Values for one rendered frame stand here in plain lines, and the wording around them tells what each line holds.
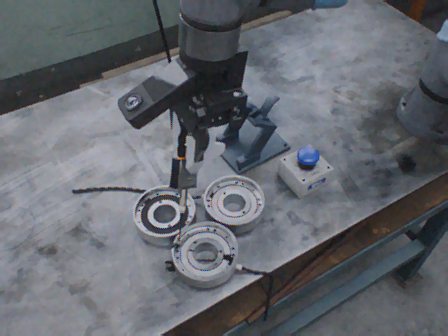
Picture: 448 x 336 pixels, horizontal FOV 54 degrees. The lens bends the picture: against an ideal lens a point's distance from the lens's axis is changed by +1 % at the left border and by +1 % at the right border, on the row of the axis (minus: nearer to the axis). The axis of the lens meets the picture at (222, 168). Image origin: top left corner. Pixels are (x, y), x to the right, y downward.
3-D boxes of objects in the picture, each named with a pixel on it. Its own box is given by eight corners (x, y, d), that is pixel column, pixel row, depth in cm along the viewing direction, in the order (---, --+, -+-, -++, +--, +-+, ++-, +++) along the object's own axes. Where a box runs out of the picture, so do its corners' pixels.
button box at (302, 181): (299, 200, 80) (303, 183, 76) (277, 174, 84) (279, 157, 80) (334, 182, 83) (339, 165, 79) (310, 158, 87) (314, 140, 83)
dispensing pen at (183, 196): (163, 239, 70) (173, 134, 67) (181, 234, 73) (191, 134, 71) (173, 243, 68) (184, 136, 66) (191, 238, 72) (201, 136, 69)
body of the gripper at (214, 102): (242, 128, 64) (257, 56, 55) (190, 144, 60) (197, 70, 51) (217, 97, 68) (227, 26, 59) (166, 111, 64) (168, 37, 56)
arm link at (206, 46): (198, 37, 48) (166, 2, 53) (195, 72, 51) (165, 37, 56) (255, 26, 51) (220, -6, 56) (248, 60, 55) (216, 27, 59)
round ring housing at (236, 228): (270, 198, 80) (272, 184, 77) (252, 245, 74) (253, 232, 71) (217, 182, 83) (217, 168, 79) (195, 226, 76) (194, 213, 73)
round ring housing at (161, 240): (123, 227, 76) (119, 214, 73) (165, 189, 82) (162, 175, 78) (168, 261, 72) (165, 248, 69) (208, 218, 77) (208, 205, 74)
